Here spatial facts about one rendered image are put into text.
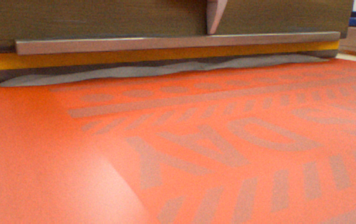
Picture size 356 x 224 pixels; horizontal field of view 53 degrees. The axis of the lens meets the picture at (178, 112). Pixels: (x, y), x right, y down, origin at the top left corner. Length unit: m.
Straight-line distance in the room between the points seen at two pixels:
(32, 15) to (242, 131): 0.19
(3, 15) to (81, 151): 0.16
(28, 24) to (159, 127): 0.15
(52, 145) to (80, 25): 0.15
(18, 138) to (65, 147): 0.03
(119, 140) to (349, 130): 0.12
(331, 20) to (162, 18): 0.22
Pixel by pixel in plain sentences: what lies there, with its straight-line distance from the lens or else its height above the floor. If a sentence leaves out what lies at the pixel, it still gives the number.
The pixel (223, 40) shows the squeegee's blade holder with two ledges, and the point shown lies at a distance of 0.35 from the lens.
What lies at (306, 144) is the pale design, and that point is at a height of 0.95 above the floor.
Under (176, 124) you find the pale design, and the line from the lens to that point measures 0.19.
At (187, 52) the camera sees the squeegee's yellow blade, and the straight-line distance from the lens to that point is 0.36.
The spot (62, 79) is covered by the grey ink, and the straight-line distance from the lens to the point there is 0.30.
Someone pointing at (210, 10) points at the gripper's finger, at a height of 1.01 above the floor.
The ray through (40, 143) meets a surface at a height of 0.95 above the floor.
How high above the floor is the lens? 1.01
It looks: 16 degrees down
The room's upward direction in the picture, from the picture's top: 1 degrees clockwise
